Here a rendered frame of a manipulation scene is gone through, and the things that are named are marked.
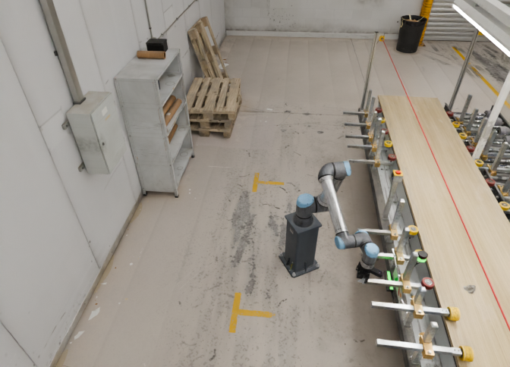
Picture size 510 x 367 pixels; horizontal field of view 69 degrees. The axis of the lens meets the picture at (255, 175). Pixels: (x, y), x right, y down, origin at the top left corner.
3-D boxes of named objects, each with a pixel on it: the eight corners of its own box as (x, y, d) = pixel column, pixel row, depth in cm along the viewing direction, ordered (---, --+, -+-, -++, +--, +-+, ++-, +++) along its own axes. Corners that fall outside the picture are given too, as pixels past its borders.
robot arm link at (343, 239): (316, 161, 274) (340, 246, 240) (332, 159, 276) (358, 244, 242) (313, 169, 284) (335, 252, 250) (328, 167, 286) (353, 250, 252)
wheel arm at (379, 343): (376, 346, 213) (377, 343, 211) (376, 340, 216) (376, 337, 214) (467, 357, 208) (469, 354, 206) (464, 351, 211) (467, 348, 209)
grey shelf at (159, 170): (143, 196, 461) (112, 78, 365) (164, 155, 531) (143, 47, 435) (177, 197, 457) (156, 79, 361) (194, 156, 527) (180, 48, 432)
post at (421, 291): (401, 331, 252) (420, 290, 222) (401, 327, 254) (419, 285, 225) (407, 332, 251) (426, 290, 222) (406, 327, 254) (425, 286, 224)
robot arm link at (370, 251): (376, 240, 242) (382, 252, 234) (372, 252, 250) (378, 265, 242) (362, 242, 240) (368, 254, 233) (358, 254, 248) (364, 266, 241)
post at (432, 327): (410, 367, 231) (432, 326, 201) (409, 361, 233) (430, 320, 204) (416, 368, 230) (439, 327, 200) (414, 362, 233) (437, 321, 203)
